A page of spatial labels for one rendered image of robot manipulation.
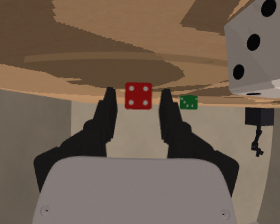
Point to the red die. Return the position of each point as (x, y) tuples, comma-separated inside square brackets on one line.
[(138, 95)]

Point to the dark green die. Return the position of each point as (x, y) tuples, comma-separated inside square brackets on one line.
[(188, 102)]

